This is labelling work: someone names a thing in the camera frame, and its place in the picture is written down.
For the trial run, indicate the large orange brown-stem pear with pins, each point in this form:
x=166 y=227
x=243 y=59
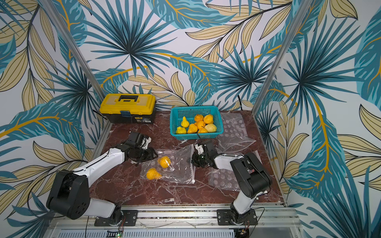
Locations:
x=208 y=119

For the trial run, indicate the yellow pear long neck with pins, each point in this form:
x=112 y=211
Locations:
x=185 y=123

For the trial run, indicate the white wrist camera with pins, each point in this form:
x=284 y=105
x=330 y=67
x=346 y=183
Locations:
x=145 y=142
x=200 y=149

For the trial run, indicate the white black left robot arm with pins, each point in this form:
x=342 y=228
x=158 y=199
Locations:
x=70 y=192

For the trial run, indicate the yellow black toolbox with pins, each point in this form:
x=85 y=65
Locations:
x=129 y=108

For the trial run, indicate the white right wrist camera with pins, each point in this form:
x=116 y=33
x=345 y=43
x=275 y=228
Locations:
x=200 y=149

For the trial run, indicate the aluminium frame post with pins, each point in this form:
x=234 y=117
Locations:
x=297 y=21
x=53 y=14

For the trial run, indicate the clear zip-top bag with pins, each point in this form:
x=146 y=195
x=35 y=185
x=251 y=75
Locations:
x=235 y=137

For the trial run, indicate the dotted zip-top bag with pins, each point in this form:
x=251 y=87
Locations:
x=182 y=169
x=223 y=178

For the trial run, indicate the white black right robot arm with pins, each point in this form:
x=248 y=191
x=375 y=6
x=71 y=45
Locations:
x=240 y=212

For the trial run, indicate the orange fruits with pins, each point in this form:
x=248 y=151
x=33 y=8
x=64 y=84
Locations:
x=163 y=165

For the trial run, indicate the left aluminium frame post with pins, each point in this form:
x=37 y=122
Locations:
x=53 y=14

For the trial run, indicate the teal plastic basket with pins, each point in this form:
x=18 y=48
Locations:
x=195 y=122

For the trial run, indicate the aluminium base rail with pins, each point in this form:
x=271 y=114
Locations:
x=269 y=220

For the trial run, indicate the orange pear from bag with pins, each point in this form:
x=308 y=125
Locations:
x=192 y=129
x=200 y=124

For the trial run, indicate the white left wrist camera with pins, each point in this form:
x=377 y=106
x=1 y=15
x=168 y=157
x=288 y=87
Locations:
x=145 y=142

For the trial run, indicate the yellow fruit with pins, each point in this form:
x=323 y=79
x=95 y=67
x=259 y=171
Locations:
x=202 y=130

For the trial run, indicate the right aluminium frame post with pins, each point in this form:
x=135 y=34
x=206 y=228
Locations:
x=297 y=21

